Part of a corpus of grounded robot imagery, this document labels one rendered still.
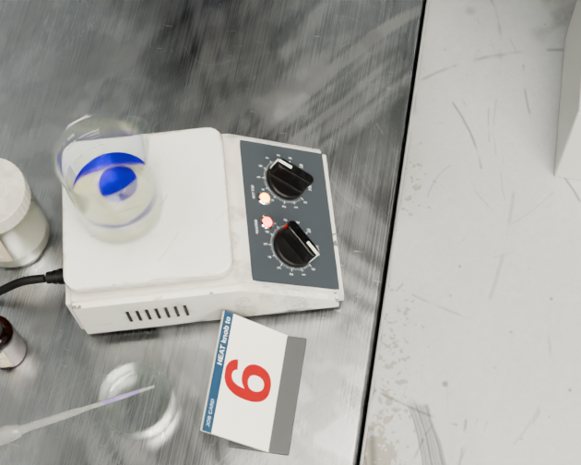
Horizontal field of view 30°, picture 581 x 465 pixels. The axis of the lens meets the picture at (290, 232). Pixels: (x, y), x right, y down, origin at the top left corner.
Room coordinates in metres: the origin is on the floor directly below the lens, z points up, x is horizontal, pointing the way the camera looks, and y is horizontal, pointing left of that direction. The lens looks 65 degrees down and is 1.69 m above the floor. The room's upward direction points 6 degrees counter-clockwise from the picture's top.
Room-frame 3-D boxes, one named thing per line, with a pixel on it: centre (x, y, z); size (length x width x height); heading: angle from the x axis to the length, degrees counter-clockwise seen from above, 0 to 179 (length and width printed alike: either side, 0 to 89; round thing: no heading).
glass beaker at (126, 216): (0.36, 0.12, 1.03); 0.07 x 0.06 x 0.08; 122
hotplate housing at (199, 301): (0.36, 0.08, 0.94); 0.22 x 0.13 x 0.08; 90
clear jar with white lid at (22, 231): (0.39, 0.22, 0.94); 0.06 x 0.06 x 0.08
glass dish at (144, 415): (0.24, 0.12, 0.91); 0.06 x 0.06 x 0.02
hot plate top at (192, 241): (0.36, 0.10, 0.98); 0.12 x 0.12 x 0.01; 0
